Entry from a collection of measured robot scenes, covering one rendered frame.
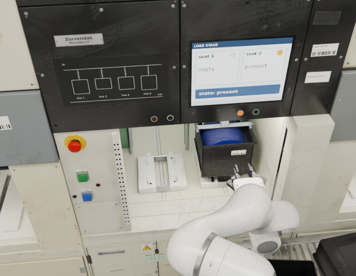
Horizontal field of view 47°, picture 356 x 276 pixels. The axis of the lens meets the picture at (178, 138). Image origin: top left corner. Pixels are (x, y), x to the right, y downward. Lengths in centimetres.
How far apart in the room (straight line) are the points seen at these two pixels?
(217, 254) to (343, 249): 98
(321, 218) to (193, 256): 106
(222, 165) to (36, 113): 81
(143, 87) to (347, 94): 63
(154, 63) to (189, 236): 52
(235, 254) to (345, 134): 78
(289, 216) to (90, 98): 65
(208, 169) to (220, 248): 93
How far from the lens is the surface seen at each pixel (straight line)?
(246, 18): 113
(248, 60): 119
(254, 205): 87
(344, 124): 145
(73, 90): 120
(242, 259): 81
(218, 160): 169
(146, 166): 186
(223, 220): 85
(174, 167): 185
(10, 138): 134
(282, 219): 115
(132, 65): 115
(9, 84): 123
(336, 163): 158
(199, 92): 121
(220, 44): 114
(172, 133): 207
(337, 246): 173
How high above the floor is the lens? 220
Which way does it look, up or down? 41 degrees down
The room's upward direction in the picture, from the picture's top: 1 degrees counter-clockwise
